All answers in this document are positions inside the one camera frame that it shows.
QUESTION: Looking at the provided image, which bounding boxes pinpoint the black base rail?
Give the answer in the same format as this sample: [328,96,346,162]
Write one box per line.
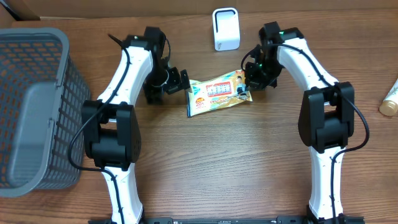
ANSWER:
[88,215,365,224]

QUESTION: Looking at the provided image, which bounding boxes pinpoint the white green tissue pack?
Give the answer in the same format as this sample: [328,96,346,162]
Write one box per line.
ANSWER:
[379,80,398,116]

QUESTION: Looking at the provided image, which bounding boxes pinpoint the grey plastic mesh basket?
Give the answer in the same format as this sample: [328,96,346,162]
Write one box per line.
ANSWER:
[1,27,91,197]

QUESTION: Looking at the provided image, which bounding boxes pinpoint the white barcode scanner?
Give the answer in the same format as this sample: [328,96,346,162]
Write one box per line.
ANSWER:
[212,7,241,51]

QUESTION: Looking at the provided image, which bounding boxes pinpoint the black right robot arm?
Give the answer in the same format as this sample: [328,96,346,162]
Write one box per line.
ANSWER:
[241,22,354,223]

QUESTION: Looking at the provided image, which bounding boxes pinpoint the yellow snack bag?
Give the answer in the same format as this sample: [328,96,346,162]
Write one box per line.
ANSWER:
[187,70,252,117]

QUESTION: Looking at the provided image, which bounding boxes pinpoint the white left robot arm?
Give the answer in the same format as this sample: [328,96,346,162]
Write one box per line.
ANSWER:
[78,27,190,223]

